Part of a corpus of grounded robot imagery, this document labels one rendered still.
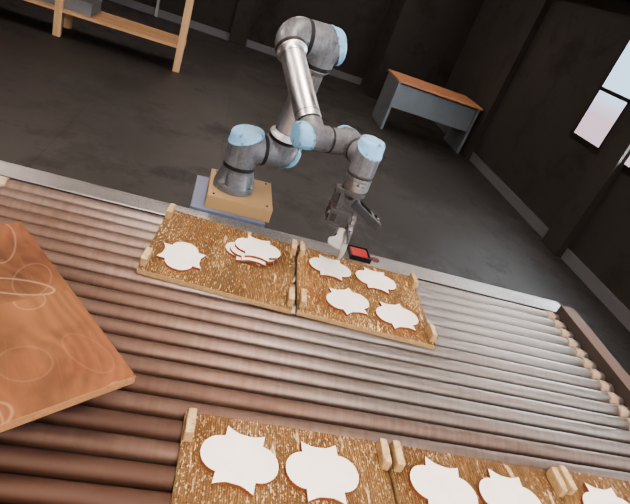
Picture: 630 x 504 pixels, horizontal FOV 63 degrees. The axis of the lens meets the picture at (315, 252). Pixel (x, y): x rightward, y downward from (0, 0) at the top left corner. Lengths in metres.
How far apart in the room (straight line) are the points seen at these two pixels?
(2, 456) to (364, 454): 0.64
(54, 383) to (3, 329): 0.15
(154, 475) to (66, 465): 0.14
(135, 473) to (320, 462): 0.33
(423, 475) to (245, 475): 0.37
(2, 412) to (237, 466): 0.38
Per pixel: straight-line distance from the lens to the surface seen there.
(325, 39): 1.72
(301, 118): 1.47
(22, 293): 1.10
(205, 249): 1.51
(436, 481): 1.15
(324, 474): 1.04
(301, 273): 1.54
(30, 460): 1.00
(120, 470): 0.99
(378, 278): 1.67
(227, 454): 1.00
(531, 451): 1.44
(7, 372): 0.95
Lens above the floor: 1.73
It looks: 28 degrees down
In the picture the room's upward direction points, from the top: 22 degrees clockwise
